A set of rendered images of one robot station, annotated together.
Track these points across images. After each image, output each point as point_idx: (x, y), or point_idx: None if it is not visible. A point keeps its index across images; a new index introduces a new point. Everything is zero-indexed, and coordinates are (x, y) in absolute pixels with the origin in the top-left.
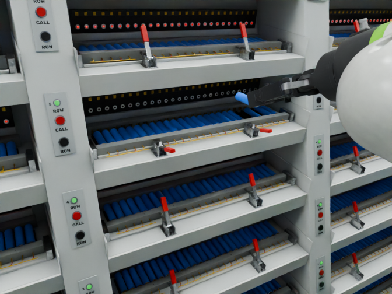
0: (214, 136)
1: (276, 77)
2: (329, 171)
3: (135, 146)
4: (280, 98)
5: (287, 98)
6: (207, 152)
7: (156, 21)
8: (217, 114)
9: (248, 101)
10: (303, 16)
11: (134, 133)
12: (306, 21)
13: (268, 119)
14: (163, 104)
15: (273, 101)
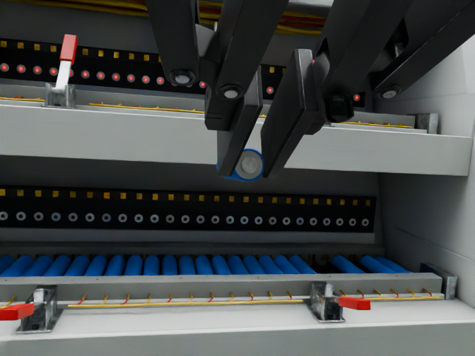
0: (217, 302)
1: (412, 198)
2: None
3: None
4: (300, 101)
5: (333, 99)
6: (176, 343)
7: (157, 73)
8: (261, 258)
9: (218, 152)
10: (460, 54)
11: (30, 268)
12: (468, 63)
13: (383, 284)
14: (149, 224)
15: (255, 102)
